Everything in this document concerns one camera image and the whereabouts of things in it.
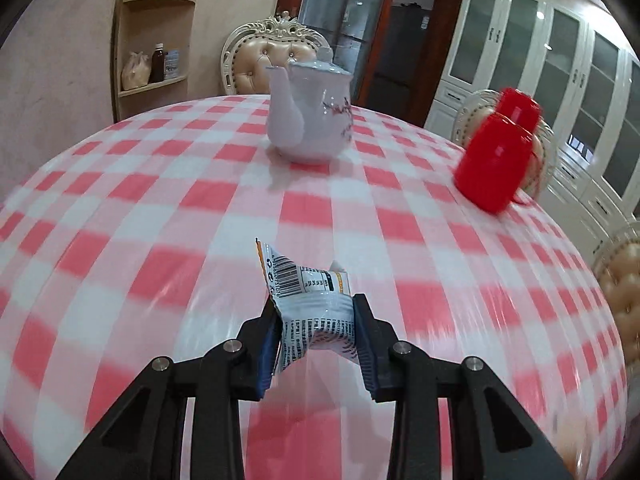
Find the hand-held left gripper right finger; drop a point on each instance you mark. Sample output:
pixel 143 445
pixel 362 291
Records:
pixel 367 355

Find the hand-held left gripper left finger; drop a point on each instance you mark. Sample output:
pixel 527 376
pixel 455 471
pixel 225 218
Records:
pixel 267 355

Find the white orange barcode snack packet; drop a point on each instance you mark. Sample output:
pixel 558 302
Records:
pixel 310 310

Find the pink checked tablecloth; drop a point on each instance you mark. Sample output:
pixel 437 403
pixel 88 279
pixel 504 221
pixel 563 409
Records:
pixel 150 235

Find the red plastic thermos jug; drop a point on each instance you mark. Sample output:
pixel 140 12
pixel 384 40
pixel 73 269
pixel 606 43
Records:
pixel 492 160

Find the white floral teapot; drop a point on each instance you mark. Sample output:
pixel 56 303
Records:
pixel 315 120

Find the cream tufted dining chair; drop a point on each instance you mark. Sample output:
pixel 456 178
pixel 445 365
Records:
pixel 467 120
pixel 265 65
pixel 622 285

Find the small blue box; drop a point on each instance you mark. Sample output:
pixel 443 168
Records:
pixel 172 65

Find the brown glass bottle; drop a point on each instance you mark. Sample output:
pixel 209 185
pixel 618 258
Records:
pixel 157 65

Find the pale powder bag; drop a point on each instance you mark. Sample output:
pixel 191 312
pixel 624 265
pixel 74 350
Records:
pixel 136 72

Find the wood-framed glass door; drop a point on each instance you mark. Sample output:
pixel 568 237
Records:
pixel 360 25

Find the white glass-front cabinets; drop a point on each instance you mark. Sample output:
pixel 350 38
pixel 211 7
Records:
pixel 565 75

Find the wooden corner shelf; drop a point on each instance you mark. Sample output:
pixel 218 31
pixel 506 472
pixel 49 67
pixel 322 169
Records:
pixel 160 4

